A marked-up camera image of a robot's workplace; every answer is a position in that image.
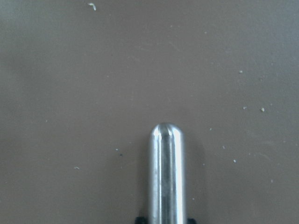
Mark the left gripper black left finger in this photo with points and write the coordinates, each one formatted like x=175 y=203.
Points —
x=141 y=220

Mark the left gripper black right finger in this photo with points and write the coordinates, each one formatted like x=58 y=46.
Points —
x=191 y=221

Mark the steel muddler black tip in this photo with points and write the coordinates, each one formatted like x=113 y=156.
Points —
x=167 y=204

